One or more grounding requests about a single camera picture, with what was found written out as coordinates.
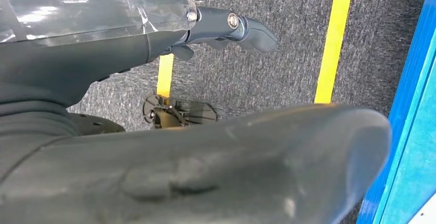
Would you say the yellow floor tape square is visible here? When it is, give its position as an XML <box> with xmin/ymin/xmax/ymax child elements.
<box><xmin>156</xmin><ymin>0</ymin><xmax>362</xmax><ymax>105</ymax></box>

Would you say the grey robot leg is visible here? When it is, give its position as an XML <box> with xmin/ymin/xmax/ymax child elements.
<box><xmin>0</xmin><ymin>104</ymin><xmax>392</xmax><ymax>224</ymax></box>

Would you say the black round robot joint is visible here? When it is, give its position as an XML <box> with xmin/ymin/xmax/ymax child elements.
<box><xmin>68</xmin><ymin>113</ymin><xmax>126</xmax><ymax>136</ymax></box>

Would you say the blue metal shelf rack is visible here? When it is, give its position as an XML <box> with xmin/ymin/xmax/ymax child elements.
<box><xmin>356</xmin><ymin>0</ymin><xmax>436</xmax><ymax>224</ymax></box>

